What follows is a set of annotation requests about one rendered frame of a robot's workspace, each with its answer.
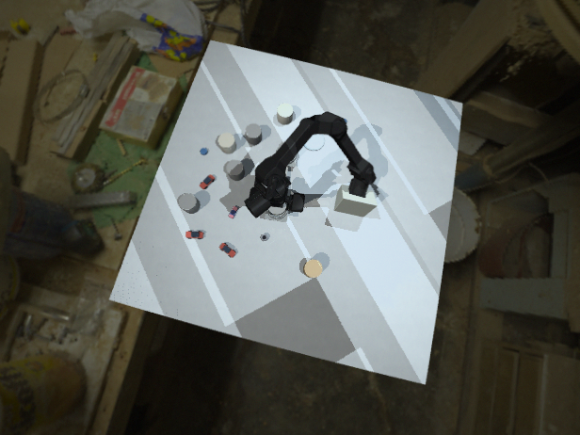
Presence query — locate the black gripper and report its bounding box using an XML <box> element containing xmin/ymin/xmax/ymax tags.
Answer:
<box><xmin>250</xmin><ymin>187</ymin><xmax>305</xmax><ymax>213</ymax></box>

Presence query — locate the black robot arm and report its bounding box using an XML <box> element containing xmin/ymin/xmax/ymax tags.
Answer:
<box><xmin>244</xmin><ymin>111</ymin><xmax>376</xmax><ymax>218</ymax></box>

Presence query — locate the red toy car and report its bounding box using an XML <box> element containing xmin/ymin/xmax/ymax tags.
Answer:
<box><xmin>185</xmin><ymin>231</ymin><xmax>204</xmax><ymax>239</ymax></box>
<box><xmin>200</xmin><ymin>174</ymin><xmax>215</xmax><ymax>189</ymax></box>
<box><xmin>219</xmin><ymin>243</ymin><xmax>236</xmax><ymax>258</ymax></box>

